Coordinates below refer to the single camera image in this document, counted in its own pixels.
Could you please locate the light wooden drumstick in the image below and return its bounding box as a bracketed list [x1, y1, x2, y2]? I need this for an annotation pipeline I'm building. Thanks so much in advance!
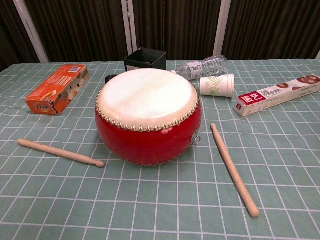
[17, 138, 105, 168]
[210, 122, 261, 218]

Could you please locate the red drum with white skin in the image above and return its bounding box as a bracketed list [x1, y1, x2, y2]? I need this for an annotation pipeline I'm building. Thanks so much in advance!
[94, 68, 201, 167]

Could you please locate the dark green open box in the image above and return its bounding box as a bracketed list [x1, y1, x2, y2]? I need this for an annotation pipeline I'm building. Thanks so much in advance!
[123, 47, 167, 73]

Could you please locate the white paper cup stack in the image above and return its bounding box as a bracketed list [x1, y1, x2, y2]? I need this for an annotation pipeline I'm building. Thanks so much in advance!
[199, 73, 236, 98]

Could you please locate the clear plastic water bottle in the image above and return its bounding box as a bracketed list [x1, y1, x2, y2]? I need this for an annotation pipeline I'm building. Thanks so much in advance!
[170, 54, 228, 81]

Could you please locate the green checked tablecloth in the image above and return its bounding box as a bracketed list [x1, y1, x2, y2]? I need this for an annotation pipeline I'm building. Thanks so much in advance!
[0, 58, 320, 240]

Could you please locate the orange cardboard snack box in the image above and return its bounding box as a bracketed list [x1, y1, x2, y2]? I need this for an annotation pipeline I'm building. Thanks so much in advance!
[25, 63, 90, 116]

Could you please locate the long white red-label box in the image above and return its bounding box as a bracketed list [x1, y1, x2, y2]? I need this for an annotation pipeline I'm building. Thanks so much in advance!
[233, 74, 320, 118]

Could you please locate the dark brown curtain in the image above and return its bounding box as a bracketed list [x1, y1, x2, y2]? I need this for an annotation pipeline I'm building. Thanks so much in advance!
[0, 0, 320, 72]

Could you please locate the white frame post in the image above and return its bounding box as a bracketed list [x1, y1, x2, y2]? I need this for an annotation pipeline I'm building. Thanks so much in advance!
[12, 0, 50, 63]
[121, 0, 138, 55]
[213, 0, 232, 57]

